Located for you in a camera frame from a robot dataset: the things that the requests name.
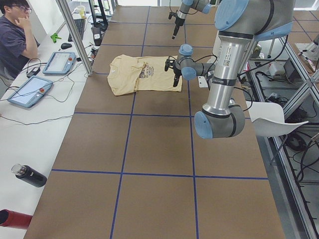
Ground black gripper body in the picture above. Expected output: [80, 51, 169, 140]
[168, 11, 184, 26]
[164, 56, 181, 77]

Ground beige long-sleeve printed shirt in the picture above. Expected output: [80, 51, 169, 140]
[107, 54, 182, 96]

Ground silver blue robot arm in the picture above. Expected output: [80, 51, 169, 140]
[168, 0, 219, 39]
[164, 0, 295, 139]

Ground black keyboard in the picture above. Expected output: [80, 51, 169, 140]
[74, 18, 86, 40]

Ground brown paper table cover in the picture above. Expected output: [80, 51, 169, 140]
[25, 6, 285, 239]

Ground white plastic chair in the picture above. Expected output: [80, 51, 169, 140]
[246, 101, 309, 137]

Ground black computer mouse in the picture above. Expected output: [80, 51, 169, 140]
[60, 43, 72, 50]

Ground far blue teach pendant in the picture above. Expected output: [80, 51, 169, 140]
[42, 52, 76, 75]

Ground blue teach pendant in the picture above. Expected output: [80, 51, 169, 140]
[42, 52, 76, 75]
[7, 76, 53, 108]

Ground green plastic clamp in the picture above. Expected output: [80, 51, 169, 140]
[50, 33, 61, 43]

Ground black power adapter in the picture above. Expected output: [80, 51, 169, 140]
[26, 67, 40, 78]

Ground near blue teach pendant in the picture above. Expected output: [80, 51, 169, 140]
[7, 76, 53, 108]

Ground seated man dark shirt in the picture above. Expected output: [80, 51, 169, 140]
[0, 0, 39, 79]

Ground black water bottle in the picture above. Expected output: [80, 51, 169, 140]
[11, 164, 47, 188]

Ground red cylinder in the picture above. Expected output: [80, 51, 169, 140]
[0, 209, 33, 230]

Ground aluminium frame post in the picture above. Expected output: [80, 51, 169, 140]
[56, 0, 93, 76]

